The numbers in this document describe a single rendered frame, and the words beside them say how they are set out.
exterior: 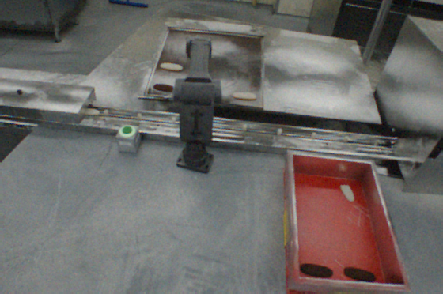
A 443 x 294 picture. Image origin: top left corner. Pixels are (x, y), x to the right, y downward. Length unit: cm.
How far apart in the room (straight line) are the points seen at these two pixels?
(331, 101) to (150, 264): 99
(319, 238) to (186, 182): 48
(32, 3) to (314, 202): 342
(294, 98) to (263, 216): 58
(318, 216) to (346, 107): 56
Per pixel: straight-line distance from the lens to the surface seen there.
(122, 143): 120
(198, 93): 71
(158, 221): 104
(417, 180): 131
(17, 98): 147
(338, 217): 114
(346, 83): 159
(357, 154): 132
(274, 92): 142
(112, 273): 98
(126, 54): 183
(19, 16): 404
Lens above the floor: 170
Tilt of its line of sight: 41 degrees down
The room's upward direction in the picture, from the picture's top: 7 degrees clockwise
